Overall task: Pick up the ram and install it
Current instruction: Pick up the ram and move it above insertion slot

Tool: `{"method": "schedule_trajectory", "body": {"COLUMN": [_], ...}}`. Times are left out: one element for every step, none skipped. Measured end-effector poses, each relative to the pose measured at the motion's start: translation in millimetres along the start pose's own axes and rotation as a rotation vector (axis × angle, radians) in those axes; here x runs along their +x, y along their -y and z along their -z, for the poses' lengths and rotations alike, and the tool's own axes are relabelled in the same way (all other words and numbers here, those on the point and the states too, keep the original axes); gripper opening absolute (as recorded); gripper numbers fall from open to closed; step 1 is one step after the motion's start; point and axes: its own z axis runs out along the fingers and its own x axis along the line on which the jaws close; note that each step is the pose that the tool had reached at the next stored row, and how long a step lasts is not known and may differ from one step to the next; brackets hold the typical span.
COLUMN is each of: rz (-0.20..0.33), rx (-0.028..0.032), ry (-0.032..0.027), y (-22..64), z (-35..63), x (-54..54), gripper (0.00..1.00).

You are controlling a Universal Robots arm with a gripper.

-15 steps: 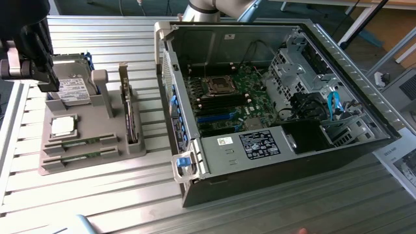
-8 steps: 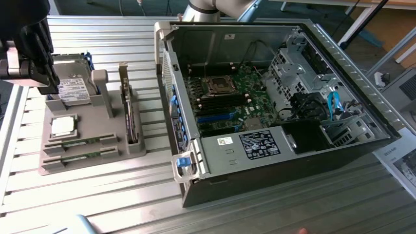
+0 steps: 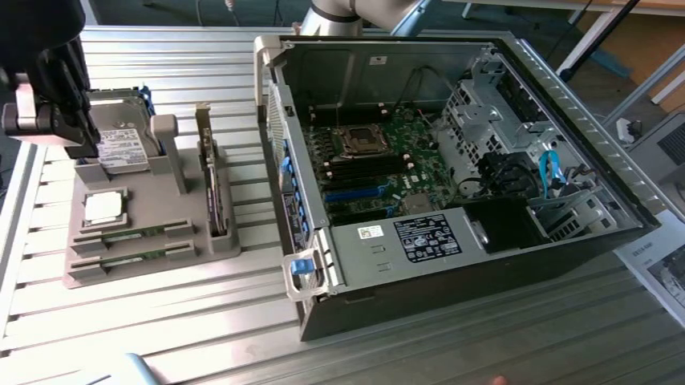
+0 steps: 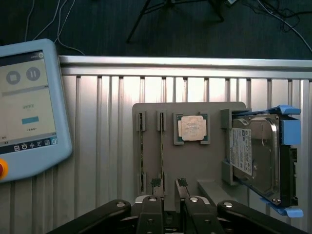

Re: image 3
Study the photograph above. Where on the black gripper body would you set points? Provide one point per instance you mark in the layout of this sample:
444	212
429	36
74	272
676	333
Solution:
38	20

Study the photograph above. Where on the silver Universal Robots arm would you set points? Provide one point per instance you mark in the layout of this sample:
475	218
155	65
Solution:
332	14

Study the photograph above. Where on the green RAM stick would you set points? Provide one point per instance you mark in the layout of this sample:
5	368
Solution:
131	257
134	233

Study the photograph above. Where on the black RAM slot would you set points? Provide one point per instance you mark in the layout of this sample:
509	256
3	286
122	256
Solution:
364	175
364	165

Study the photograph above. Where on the person's hand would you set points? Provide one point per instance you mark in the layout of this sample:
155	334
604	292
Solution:
500	381

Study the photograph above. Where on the silver hard disk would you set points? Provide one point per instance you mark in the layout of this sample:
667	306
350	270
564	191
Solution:
121	140

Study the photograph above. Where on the silver CPU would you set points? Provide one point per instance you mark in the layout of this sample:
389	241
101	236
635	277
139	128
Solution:
105	207

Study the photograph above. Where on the grey parts rack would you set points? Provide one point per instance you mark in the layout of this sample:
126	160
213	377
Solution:
161	216

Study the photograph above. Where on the graphics card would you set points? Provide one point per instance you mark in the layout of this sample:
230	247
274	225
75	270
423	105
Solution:
213	180

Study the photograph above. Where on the CPU socket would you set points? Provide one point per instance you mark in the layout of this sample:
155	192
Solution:
357	139

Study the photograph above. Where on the blue case latch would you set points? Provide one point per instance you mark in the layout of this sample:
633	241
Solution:
301	267

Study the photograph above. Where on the blue expansion slot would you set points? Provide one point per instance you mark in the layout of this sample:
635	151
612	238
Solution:
356	195

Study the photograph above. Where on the light blue flat object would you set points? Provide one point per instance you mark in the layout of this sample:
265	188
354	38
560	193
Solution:
137	371

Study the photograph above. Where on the green motherboard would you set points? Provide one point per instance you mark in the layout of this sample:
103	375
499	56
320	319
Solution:
412	160

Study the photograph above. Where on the silver power supply unit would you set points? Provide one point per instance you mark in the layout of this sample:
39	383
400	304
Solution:
385	248

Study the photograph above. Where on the silver chipset heatsink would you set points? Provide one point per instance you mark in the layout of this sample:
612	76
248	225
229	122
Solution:
417	205

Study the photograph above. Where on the metal disk bay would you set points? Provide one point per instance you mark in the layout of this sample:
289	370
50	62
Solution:
481	116

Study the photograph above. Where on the black open PC case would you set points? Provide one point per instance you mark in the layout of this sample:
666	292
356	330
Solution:
481	280

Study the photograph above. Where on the white desk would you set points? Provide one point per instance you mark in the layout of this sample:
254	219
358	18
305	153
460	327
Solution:
563	6

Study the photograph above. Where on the black slanted pole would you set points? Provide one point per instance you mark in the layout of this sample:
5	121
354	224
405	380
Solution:
600	36

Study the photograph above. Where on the white power strip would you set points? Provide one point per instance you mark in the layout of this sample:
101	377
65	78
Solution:
627	129

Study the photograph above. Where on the grey computer tower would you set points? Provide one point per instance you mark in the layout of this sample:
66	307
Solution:
662	160

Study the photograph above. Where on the printed paper sheet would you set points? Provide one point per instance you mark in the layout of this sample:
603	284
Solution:
656	272

